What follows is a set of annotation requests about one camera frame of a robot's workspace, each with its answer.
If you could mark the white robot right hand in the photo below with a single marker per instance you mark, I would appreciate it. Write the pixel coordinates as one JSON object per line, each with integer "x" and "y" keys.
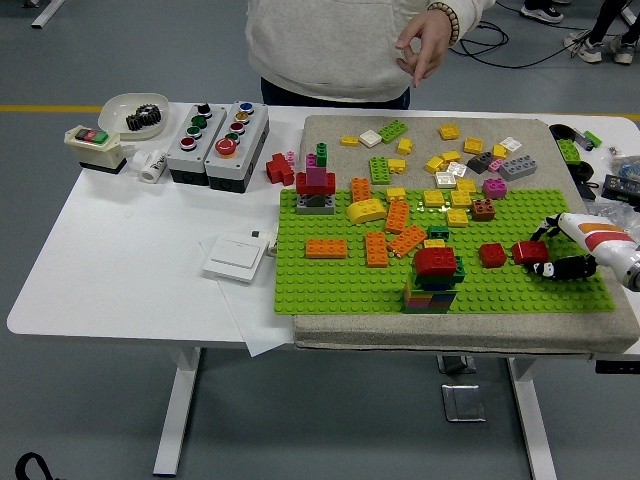
{"x": 600, "y": 237}

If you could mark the person's left hand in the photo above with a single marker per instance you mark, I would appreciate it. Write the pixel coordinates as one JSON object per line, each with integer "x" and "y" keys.
{"x": 430, "y": 35}

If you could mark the red curved toy brick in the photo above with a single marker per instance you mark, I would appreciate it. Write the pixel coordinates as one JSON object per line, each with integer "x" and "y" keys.
{"x": 527, "y": 251}

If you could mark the person's left forearm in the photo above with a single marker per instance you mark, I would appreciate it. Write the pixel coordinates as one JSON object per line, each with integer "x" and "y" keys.
{"x": 475, "y": 15}

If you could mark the light green long brick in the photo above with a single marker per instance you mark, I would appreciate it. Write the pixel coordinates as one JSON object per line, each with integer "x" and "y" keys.
{"x": 392, "y": 130}

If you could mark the light grey long brick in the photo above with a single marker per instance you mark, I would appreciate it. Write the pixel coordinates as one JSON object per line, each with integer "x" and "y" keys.
{"x": 517, "y": 168}

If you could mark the red square toy brick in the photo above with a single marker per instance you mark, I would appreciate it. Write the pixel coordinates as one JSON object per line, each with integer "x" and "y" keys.
{"x": 492, "y": 255}

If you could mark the magenta square toy brick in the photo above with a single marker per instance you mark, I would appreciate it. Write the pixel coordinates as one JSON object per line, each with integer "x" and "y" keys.
{"x": 494, "y": 188}

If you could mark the white square toy brick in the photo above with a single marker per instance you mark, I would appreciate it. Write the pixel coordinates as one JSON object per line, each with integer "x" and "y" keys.
{"x": 510, "y": 144}
{"x": 456, "y": 169}
{"x": 370, "y": 138}
{"x": 445, "y": 179}

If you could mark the brown square toy brick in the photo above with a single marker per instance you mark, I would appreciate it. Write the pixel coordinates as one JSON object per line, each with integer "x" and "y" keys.
{"x": 483, "y": 210}

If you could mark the small pink toy brick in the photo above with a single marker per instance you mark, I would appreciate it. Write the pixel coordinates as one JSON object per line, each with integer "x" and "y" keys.
{"x": 495, "y": 165}
{"x": 290, "y": 158}

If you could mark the dark grey toy brick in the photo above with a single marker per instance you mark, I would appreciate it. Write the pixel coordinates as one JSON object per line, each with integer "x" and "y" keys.
{"x": 479, "y": 162}

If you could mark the light green wide brick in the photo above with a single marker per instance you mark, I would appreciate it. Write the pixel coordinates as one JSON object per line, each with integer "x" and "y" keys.
{"x": 380, "y": 170}

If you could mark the dark green small brick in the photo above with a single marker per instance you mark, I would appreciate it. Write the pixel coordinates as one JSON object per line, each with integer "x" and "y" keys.
{"x": 438, "y": 232}

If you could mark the orange long toy brick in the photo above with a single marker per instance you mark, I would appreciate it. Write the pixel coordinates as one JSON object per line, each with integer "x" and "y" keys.
{"x": 360, "y": 190}
{"x": 326, "y": 248}
{"x": 376, "y": 250}
{"x": 396, "y": 216}
{"x": 407, "y": 239}

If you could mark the multicolour brick tower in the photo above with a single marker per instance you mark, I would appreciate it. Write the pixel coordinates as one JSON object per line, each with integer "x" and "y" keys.
{"x": 430, "y": 300}

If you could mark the yellow curved toy brick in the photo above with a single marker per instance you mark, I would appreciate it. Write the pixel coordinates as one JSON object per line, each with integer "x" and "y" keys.
{"x": 366, "y": 211}

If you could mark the red pink grey brick tower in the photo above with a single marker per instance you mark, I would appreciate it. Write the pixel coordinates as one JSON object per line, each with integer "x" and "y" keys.
{"x": 315, "y": 185}

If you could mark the red cross-shaped brick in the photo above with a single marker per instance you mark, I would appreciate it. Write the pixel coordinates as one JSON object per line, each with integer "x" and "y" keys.
{"x": 278, "y": 170}

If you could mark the green toy baseplate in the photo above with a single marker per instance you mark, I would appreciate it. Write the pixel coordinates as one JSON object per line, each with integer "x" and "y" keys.
{"x": 340, "y": 285}

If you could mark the clear plastic bag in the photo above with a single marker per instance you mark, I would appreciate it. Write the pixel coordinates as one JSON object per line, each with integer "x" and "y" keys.
{"x": 617, "y": 212}

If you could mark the black flat part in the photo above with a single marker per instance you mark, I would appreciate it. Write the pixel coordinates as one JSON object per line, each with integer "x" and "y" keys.
{"x": 586, "y": 190}

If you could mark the black electronic module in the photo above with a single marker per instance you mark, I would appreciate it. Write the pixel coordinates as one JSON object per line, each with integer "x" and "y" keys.
{"x": 617, "y": 186}

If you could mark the small green block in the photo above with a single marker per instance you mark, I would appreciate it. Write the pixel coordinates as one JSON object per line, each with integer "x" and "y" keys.
{"x": 593, "y": 136}

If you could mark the silver metal part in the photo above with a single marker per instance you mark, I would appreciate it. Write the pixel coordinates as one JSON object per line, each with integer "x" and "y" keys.
{"x": 581, "y": 137}

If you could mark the black roll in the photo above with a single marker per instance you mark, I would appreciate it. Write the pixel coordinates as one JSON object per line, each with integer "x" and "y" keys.
{"x": 554, "y": 132}

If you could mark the bystander person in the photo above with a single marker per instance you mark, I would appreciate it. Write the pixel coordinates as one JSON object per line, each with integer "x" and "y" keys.
{"x": 542, "y": 12}
{"x": 592, "y": 50}

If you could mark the black table control panel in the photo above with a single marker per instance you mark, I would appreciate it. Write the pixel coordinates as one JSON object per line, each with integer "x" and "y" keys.
{"x": 617, "y": 366}

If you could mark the silver floor socket plate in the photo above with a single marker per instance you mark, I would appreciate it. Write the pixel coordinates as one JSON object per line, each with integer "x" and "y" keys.
{"x": 455, "y": 365}
{"x": 463, "y": 402}

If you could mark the grey emergency-stop control box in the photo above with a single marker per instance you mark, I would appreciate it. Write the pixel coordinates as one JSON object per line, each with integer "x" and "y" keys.
{"x": 235, "y": 165}

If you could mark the white small adapter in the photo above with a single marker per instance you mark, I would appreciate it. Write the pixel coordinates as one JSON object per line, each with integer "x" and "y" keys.
{"x": 270, "y": 245}

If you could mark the grey four-button control box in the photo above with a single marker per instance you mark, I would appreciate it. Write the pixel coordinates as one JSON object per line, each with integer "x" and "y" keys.
{"x": 192, "y": 155}

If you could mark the grey-brown mat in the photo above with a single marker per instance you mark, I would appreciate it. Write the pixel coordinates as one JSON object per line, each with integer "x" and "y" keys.
{"x": 350, "y": 332}

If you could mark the black gear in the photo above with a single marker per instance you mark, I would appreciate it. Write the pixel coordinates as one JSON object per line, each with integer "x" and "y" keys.
{"x": 142, "y": 120}

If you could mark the white pipe fitting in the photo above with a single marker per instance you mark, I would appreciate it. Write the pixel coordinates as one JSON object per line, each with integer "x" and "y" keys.
{"x": 152, "y": 167}

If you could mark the white bowl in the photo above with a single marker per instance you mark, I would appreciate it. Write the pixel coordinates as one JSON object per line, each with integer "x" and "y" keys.
{"x": 115, "y": 110}

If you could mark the white paper sheet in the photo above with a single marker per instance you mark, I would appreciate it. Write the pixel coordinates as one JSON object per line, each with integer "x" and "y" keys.
{"x": 255, "y": 320}

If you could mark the white table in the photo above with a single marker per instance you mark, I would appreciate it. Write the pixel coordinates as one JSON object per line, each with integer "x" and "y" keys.
{"x": 125, "y": 250}

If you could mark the white desk leg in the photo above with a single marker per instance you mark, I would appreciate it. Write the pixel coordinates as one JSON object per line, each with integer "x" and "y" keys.
{"x": 47, "y": 12}

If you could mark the white wall switch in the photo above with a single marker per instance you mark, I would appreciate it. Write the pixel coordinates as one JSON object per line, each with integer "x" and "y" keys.
{"x": 232, "y": 260}

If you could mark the white red-green switch box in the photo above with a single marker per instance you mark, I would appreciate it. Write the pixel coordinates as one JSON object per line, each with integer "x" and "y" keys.
{"x": 95, "y": 152}

